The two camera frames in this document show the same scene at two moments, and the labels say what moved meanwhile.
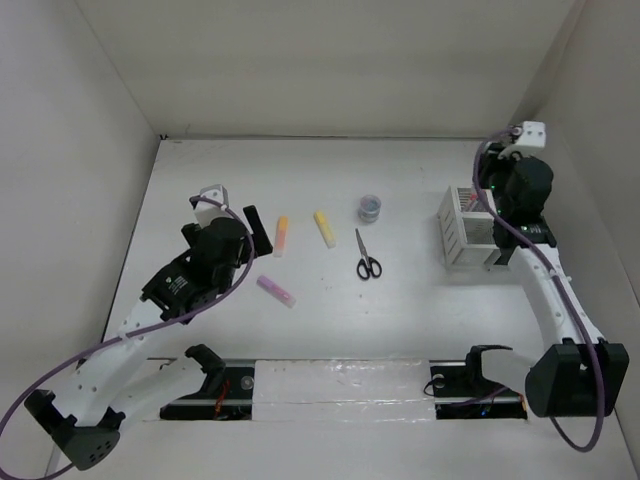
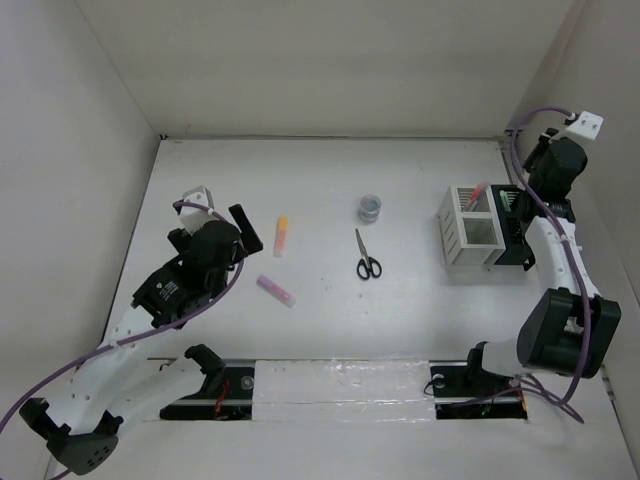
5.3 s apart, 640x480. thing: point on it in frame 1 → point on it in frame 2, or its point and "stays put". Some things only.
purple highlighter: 276,291 stays put
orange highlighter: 281,237 stays put
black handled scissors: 368,264 stays put
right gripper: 490,160 → 539,147
